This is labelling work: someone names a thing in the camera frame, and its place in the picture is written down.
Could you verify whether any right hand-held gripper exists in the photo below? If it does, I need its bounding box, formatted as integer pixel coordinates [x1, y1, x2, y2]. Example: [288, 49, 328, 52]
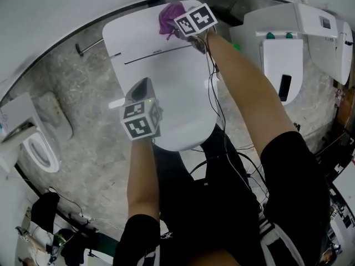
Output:
[174, 3, 218, 54]

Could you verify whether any black cloth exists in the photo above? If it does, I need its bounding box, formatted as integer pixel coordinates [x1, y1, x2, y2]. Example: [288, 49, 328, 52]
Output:
[30, 192, 60, 234]

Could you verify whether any white toilet with lid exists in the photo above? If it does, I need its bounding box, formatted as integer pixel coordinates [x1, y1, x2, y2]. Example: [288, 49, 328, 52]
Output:
[102, 0, 220, 152]

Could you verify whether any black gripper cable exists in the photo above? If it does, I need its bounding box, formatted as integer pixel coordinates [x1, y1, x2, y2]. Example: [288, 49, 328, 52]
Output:
[203, 34, 231, 156]

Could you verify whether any white toilet with green caps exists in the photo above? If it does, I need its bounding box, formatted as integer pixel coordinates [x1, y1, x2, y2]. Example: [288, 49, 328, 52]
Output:
[229, 3, 338, 106]

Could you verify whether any metal hammer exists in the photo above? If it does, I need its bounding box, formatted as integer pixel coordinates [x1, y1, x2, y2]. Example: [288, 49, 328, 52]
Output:
[75, 37, 105, 58]

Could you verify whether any person's right forearm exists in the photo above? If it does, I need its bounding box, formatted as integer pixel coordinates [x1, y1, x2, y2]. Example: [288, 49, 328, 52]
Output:
[206, 30, 302, 160]

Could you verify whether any white charger with cable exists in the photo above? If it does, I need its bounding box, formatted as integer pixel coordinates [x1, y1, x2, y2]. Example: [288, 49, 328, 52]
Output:
[79, 211, 94, 224]

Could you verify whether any person's left forearm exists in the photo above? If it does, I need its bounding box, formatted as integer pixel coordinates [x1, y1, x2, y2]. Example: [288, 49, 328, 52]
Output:
[126, 137, 162, 224]

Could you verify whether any person's black shirt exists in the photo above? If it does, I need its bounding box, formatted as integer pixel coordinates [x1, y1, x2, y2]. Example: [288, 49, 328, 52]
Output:
[112, 130, 332, 266]

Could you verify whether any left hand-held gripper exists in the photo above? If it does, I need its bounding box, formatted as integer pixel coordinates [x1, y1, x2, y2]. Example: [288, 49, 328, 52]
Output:
[119, 77, 163, 141]

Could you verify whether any purple cleaning cloth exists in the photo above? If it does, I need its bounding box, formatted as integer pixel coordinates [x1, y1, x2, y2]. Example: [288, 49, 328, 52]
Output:
[158, 2, 190, 42]

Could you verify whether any white cable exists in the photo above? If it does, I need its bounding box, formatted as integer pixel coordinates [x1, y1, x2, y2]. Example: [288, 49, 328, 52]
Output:
[221, 148, 252, 190]

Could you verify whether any black phone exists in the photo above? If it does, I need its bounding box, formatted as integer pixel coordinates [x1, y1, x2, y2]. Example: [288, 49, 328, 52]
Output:
[277, 74, 293, 102]

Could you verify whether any white toilet with open seat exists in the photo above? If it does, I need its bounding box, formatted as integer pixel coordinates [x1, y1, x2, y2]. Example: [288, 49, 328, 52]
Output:
[0, 91, 61, 174]

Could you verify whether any white toilet with grey panel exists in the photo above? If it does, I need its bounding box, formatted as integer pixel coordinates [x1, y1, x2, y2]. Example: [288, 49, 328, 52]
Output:
[307, 20, 354, 86]

